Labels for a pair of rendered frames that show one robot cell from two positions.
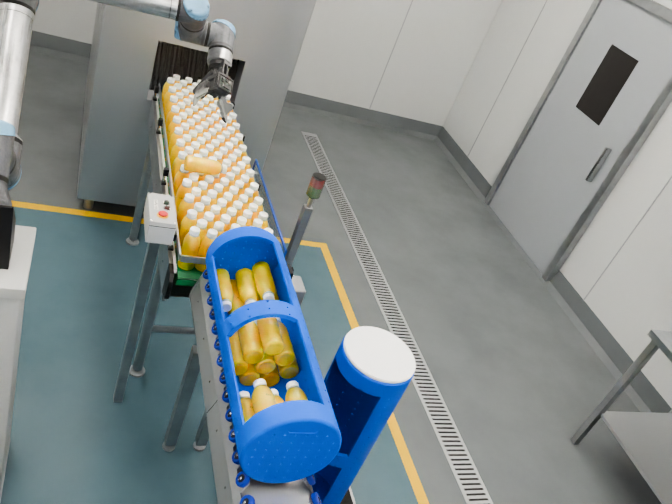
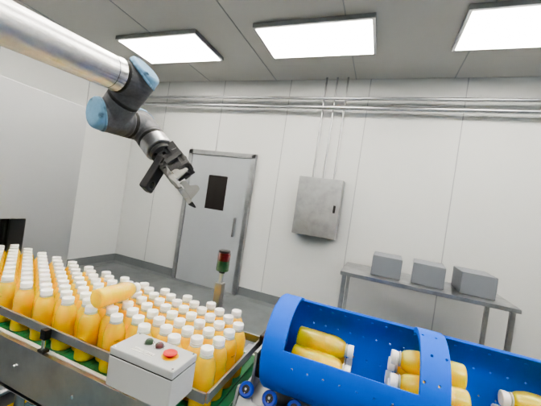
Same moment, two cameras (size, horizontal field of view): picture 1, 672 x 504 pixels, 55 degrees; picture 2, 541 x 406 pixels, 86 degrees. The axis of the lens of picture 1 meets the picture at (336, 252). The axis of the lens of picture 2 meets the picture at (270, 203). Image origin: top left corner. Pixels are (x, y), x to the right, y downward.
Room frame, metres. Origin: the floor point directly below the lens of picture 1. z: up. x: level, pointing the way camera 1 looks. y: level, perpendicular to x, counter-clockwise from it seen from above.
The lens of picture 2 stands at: (1.32, 1.00, 1.53)
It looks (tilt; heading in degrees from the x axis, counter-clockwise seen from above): 0 degrees down; 318
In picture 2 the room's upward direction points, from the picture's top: 8 degrees clockwise
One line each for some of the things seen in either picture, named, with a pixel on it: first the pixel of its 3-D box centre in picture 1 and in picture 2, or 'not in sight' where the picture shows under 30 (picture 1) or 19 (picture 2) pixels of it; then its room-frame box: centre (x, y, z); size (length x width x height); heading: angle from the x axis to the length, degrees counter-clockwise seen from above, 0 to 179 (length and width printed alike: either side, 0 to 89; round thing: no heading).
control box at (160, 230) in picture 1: (159, 218); (151, 368); (2.05, 0.68, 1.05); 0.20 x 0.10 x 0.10; 28
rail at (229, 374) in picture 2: (231, 263); (238, 364); (2.08, 0.36, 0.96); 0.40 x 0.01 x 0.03; 118
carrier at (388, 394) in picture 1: (338, 432); not in sight; (1.84, -0.29, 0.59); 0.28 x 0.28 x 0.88
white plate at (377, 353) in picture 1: (379, 353); not in sight; (1.84, -0.29, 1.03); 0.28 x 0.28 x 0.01
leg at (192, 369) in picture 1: (182, 400); not in sight; (1.92, 0.36, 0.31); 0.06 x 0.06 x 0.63; 28
